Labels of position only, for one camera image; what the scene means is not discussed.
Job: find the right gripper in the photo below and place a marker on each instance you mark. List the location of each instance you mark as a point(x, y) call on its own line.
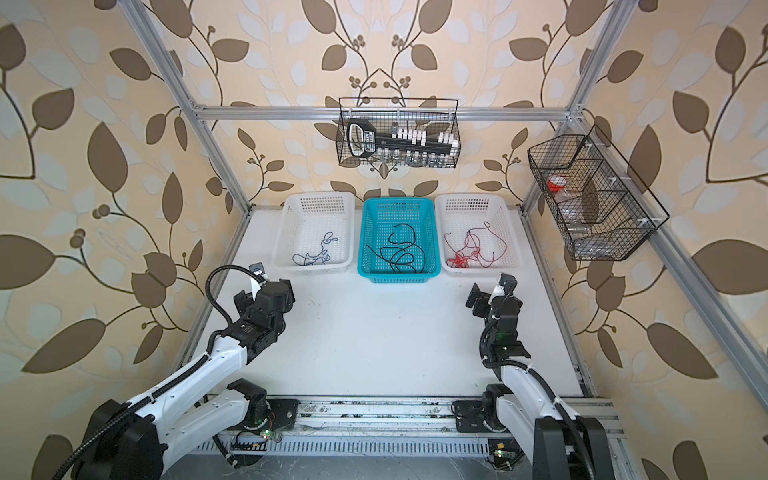
point(483, 302)

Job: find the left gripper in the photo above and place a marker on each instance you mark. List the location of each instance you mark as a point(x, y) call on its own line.
point(242, 302)

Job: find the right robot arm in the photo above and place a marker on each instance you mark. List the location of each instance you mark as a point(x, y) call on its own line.
point(558, 441)

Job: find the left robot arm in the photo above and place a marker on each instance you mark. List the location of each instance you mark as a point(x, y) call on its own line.
point(146, 435)

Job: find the right white plastic basket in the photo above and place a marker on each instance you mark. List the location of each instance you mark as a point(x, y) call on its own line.
point(476, 235)

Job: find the white plastic basket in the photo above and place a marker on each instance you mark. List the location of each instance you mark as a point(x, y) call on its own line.
point(476, 235)
point(316, 233)

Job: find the left white plastic basket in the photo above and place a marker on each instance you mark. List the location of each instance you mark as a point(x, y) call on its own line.
point(316, 233)

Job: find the teal plastic basket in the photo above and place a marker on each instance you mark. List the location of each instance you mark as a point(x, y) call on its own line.
point(398, 241)

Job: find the red item in side basket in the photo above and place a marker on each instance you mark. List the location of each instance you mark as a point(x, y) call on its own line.
point(556, 183)

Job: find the black tool in basket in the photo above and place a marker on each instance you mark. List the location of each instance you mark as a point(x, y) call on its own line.
point(364, 140)

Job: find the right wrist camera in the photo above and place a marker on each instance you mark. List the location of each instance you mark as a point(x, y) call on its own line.
point(505, 286)

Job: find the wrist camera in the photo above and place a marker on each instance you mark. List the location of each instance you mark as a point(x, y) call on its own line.
point(505, 286)
point(258, 277)

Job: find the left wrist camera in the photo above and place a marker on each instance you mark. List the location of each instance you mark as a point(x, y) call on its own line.
point(258, 277)

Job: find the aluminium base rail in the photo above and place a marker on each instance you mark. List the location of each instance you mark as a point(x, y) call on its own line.
point(346, 416)

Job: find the side black wire basket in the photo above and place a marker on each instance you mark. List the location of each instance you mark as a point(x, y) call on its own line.
point(604, 213)

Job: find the back black wire basket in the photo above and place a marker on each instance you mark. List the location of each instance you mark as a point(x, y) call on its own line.
point(433, 114)

